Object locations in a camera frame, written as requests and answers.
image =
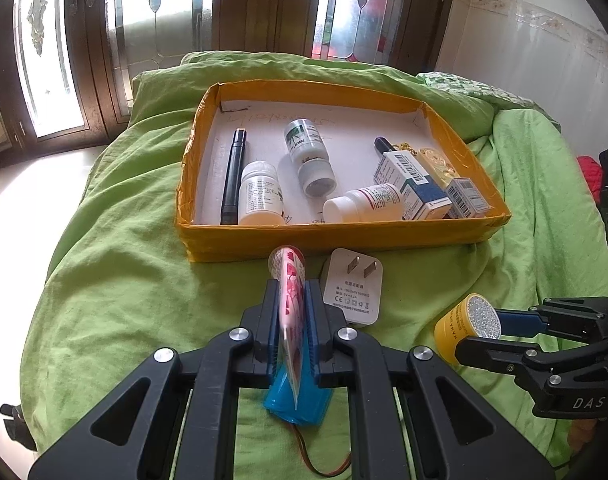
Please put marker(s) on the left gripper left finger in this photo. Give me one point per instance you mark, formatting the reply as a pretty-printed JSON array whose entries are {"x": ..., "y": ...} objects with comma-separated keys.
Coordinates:
[{"x": 175, "y": 415}]

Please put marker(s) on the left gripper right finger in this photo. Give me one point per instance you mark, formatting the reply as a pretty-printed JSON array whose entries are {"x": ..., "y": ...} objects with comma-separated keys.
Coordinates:
[{"x": 410, "y": 414}]

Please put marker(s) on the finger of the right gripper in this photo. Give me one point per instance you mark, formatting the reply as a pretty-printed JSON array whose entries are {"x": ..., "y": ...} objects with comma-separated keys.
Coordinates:
[
  {"x": 496, "y": 356},
  {"x": 519, "y": 323}
]

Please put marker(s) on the yellow round jar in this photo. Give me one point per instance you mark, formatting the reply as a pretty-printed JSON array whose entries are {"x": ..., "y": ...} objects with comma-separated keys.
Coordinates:
[{"x": 473, "y": 316}]

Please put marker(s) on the blue battery pack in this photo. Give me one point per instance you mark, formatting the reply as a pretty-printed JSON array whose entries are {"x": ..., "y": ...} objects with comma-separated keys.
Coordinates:
[{"x": 312, "y": 402}]

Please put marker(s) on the white power adapter plug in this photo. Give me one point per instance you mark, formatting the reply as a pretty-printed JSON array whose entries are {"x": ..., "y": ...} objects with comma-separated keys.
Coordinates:
[{"x": 353, "y": 282}]

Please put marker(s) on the pink white cream tube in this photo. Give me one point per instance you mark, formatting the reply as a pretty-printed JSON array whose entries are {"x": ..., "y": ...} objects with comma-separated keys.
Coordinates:
[{"x": 286, "y": 265}]

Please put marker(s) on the green white medicine box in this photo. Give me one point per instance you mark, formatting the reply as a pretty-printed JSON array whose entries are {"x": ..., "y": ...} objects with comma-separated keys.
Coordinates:
[{"x": 466, "y": 200}]

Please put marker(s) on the white bottle red label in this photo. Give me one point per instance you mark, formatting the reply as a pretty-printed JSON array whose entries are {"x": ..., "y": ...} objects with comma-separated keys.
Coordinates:
[{"x": 380, "y": 202}]

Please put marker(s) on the small white pill bottle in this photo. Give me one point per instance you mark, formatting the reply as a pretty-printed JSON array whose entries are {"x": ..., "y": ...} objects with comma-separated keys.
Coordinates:
[{"x": 260, "y": 196}]

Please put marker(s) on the black marker pen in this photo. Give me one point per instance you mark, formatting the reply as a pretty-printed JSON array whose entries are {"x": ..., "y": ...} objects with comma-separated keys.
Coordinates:
[{"x": 230, "y": 201}]

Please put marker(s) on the white bottle green label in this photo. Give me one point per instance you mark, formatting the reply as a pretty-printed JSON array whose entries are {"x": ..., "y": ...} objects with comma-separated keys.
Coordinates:
[{"x": 310, "y": 158}]

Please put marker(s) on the blue white medicine box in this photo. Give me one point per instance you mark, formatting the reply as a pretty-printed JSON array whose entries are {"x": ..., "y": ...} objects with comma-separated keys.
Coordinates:
[{"x": 422, "y": 197}]

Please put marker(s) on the yellow cardboard tray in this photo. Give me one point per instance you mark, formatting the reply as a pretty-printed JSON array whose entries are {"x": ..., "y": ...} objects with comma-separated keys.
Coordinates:
[{"x": 348, "y": 119}]

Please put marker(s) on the green patterned pillow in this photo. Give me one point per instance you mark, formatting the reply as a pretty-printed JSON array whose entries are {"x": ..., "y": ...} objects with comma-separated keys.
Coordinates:
[{"x": 499, "y": 98}]

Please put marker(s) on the wooden glass door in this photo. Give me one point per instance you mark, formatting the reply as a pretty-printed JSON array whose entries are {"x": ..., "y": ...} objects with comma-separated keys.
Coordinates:
[{"x": 67, "y": 66}]

